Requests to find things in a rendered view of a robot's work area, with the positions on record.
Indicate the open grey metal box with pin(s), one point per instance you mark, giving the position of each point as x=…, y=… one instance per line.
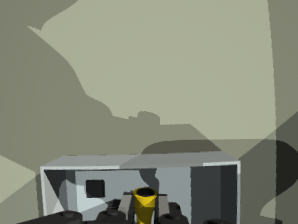
x=203, y=190

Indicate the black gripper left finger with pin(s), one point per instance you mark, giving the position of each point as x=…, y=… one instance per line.
x=122, y=211

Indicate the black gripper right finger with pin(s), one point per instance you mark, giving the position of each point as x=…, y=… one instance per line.
x=164, y=213

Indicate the yellow wire connector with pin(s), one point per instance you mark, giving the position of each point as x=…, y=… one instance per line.
x=144, y=204

